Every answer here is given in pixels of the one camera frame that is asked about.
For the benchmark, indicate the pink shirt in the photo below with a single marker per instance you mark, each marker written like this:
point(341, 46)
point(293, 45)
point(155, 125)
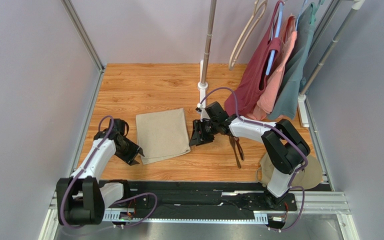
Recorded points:
point(266, 102)

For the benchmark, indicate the rack pole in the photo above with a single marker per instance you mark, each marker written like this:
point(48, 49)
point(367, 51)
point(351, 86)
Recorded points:
point(209, 36)
point(357, 4)

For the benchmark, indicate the right rack pole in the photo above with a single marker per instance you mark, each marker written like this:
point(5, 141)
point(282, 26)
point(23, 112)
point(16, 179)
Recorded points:
point(357, 4)

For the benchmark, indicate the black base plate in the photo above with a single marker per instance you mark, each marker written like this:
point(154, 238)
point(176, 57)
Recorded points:
point(200, 200)

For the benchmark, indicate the maroon tank top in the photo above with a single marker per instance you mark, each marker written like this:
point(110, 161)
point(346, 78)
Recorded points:
point(254, 80)

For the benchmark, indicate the aluminium corner post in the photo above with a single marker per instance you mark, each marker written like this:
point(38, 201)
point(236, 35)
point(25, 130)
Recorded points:
point(77, 22)
point(320, 30)

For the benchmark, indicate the beige baseball cap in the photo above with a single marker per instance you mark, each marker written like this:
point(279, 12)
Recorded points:
point(308, 178)

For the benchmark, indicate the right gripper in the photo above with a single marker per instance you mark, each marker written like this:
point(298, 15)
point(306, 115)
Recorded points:
point(199, 132)

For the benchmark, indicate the right aluminium corner post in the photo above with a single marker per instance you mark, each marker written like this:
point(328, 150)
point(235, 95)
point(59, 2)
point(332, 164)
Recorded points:
point(320, 30)

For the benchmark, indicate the blue hanger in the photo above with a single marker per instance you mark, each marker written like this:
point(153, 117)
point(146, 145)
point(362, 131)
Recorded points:
point(275, 29)

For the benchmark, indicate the beige wooden hanger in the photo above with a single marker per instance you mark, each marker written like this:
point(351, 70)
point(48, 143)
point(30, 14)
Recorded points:
point(258, 12)

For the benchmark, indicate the right white rack foot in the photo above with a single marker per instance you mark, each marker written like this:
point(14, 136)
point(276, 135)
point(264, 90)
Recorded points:
point(302, 110)

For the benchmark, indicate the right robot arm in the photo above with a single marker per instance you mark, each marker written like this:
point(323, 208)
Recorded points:
point(286, 149)

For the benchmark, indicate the beige cloth napkin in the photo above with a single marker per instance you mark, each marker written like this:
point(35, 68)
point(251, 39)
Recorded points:
point(162, 135)

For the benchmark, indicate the aluminium frame rail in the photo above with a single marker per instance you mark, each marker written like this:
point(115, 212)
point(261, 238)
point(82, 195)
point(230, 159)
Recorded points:
point(321, 215)

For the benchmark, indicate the teal shirt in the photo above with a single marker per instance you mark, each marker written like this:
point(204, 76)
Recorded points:
point(293, 79)

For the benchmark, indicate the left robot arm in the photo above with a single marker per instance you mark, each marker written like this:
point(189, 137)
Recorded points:
point(80, 199)

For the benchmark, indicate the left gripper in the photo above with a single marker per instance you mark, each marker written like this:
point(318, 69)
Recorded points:
point(134, 148)

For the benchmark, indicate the left rack pole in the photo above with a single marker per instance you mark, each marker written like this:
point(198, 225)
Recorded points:
point(209, 36)

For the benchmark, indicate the left aluminium corner post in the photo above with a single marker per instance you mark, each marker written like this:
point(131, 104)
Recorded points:
point(77, 22)

